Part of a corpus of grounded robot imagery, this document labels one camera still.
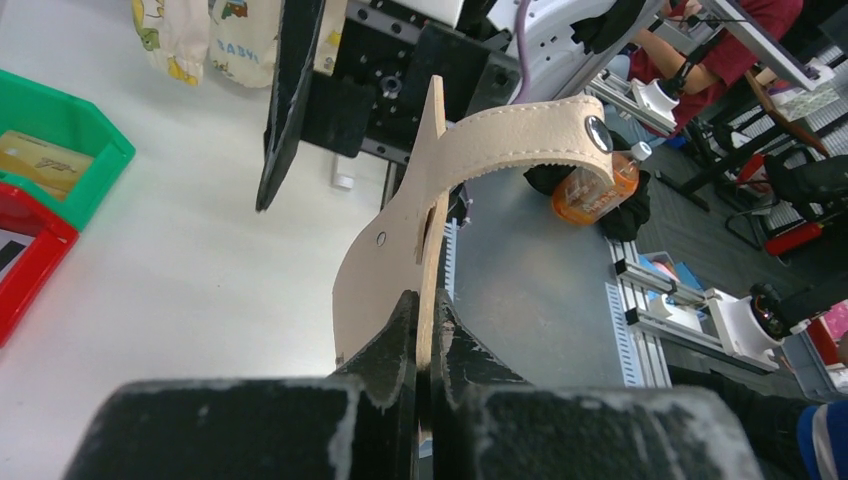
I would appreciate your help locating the beige card holder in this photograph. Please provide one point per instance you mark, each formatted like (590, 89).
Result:
(399, 249)

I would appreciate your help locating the dinosaur print cloth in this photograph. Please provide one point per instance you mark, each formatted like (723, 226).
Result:
(239, 39)

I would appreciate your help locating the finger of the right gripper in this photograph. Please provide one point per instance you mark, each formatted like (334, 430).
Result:
(298, 35)

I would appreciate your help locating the gold card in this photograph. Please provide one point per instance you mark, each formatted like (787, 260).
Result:
(53, 168)

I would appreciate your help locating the white cable tray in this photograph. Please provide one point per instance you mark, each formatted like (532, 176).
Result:
(449, 256)

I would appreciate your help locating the white cards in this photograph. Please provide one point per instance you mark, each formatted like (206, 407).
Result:
(13, 245)

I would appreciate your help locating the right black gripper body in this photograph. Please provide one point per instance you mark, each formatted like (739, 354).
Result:
(373, 99)

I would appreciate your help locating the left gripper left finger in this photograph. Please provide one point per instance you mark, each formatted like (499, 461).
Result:
(357, 423)

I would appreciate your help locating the orange bottle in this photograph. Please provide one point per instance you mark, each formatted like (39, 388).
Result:
(582, 199)

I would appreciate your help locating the green plastic bin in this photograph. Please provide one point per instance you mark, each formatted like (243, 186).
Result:
(74, 124)

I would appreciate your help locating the person in red shirt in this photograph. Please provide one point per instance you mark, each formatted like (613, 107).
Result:
(724, 64)

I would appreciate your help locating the red plastic bin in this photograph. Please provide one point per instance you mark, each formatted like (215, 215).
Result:
(53, 239)

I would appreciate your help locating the black cloth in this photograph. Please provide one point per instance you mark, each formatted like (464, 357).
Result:
(623, 222)

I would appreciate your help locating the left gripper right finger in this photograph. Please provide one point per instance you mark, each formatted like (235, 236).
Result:
(489, 422)

